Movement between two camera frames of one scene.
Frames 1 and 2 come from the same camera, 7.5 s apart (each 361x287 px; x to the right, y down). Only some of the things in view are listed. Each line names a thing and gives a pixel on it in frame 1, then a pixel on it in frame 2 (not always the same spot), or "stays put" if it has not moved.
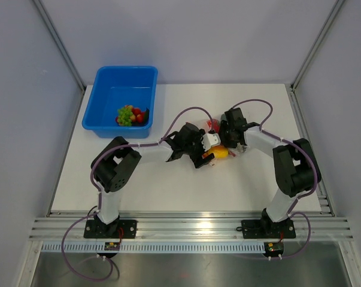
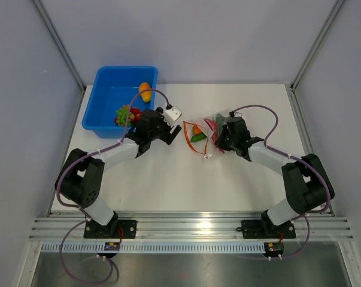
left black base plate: x=118 y=229 stays put
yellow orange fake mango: x=219 y=152 → x=146 y=95
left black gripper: x=197 y=159 → x=168 y=137
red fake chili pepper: x=216 y=125 stays put
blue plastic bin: x=114 y=86 stays put
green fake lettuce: x=124 y=116 stays put
